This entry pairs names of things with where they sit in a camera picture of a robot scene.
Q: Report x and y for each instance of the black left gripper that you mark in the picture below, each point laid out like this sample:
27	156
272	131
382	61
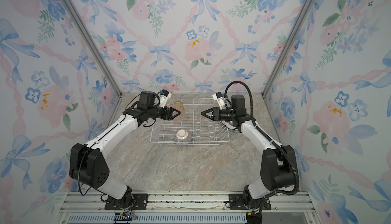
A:
165	113

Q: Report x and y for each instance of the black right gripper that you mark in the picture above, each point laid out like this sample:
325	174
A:
216	114

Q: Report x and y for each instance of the pink glass cup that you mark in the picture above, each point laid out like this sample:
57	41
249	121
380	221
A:
183	114

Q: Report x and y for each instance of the yellow glass cup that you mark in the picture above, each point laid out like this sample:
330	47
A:
178	105

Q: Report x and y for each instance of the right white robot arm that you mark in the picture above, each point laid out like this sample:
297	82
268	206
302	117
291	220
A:
278	170

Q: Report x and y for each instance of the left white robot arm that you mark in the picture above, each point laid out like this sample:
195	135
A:
88	162

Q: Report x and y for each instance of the white ceramic bowl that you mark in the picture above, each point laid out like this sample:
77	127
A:
182	136

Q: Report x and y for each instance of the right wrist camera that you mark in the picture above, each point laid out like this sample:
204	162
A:
220	100

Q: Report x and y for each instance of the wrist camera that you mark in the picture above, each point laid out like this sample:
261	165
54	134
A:
164	95
220	100

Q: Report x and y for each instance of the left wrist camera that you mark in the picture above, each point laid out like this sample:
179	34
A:
164	95

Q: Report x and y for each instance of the white wire dish rack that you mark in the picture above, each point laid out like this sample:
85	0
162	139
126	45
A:
202	130

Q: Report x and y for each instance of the left aluminium corner post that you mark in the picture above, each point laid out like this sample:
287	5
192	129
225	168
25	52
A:
88	40

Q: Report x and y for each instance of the aluminium corner post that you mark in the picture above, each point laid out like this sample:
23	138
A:
88	40
296	28

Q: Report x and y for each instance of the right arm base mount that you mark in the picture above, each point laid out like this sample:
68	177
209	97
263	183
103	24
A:
243	201

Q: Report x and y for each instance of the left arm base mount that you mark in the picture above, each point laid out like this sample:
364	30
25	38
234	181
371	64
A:
130	201

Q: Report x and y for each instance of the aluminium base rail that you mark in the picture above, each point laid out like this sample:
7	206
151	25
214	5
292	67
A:
186	207

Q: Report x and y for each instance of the right aluminium corner post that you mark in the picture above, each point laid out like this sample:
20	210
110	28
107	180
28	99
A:
296	28

